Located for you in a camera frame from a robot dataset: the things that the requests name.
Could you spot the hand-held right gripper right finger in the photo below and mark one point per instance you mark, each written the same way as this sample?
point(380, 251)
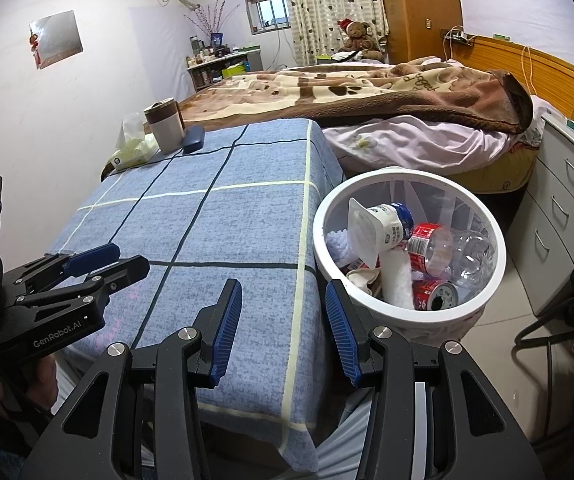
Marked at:
point(342, 330)

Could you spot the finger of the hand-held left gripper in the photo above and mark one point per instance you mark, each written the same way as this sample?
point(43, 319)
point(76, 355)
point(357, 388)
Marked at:
point(117, 272)
point(94, 256)

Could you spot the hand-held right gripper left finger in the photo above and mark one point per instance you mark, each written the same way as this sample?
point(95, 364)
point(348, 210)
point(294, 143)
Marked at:
point(227, 330)

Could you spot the red drink can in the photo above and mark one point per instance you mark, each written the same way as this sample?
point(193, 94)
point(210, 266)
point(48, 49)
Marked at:
point(432, 292)

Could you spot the white yogurt cup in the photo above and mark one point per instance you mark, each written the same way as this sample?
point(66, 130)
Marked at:
point(382, 225)

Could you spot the white round waste bin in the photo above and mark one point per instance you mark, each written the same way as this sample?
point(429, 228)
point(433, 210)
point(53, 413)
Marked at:
point(467, 317)

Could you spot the clear red-label plastic bottle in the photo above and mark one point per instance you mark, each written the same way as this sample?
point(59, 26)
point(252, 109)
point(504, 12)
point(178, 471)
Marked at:
point(467, 255)

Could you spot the person's left hand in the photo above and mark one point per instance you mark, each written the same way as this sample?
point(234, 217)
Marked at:
point(44, 385)

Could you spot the green tissue pack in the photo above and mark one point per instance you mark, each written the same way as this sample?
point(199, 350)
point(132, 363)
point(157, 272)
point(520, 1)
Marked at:
point(134, 152)

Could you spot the beige and brown tumbler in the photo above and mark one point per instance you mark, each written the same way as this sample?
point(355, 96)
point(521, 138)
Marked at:
point(164, 130)

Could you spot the dark blue glasses case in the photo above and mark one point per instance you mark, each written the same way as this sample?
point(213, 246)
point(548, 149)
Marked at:
point(194, 138)

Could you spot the pink bed sheet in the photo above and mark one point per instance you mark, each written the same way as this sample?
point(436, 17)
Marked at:
point(417, 145)

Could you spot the black chair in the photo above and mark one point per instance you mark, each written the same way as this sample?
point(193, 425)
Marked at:
point(549, 340)

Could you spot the red hanging ornament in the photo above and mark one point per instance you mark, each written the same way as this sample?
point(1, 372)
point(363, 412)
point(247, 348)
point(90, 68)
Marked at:
point(34, 52)

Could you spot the mustard yellow mattress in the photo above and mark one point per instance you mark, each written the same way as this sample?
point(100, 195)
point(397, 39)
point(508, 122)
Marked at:
point(497, 175)

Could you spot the cluttered desk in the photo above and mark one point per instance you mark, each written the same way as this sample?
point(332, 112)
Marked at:
point(227, 62)

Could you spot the brown printed blanket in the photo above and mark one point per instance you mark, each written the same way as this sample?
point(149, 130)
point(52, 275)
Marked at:
point(367, 95)

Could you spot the grey drawer cabinet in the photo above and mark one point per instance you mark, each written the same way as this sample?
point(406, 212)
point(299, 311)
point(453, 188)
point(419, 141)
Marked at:
point(547, 210)

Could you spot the vase of blossom branches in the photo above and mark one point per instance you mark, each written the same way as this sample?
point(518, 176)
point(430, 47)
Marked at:
point(214, 25)

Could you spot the brown teddy bear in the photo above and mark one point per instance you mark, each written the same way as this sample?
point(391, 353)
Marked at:
point(359, 35)

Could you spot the small window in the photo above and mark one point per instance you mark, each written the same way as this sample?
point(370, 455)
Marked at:
point(267, 12)

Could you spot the heart patterned curtain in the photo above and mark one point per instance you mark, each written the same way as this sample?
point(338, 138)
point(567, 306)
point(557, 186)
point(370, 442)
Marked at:
point(327, 0)

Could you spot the wooden headboard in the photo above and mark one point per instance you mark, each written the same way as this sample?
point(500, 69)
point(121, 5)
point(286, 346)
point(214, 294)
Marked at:
point(552, 67)

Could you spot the wooden wardrobe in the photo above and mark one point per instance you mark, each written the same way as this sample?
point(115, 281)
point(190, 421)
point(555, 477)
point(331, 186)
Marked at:
point(417, 0)

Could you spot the silver wall sheet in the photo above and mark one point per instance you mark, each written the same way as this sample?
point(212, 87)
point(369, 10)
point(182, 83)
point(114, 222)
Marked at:
point(59, 37)

